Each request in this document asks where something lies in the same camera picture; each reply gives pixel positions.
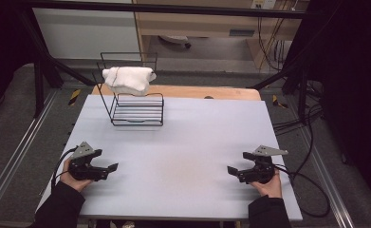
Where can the white towel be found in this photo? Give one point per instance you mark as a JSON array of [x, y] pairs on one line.
[[129, 79]]

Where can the light wooden desk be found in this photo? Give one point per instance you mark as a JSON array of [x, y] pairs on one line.
[[189, 27]]

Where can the white panel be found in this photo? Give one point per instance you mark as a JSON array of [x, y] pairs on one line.
[[85, 34]]

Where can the person's right hand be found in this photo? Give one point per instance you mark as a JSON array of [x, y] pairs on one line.
[[270, 186]]

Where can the aluminium floor rail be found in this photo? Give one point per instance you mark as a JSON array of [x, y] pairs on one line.
[[18, 150], [327, 180]]

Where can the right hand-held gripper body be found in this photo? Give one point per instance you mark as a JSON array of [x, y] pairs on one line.
[[259, 172]]

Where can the grey chair base with caster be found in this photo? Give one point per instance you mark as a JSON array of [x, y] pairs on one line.
[[173, 39]]

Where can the black metal frame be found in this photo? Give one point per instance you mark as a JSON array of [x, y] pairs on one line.
[[173, 9]]

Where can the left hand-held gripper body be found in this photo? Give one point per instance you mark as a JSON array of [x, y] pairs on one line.
[[82, 171]]

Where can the white wall socket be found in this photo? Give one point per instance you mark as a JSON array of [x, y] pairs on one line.
[[263, 3]]

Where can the person's left hand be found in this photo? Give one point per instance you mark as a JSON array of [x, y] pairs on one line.
[[70, 182]]

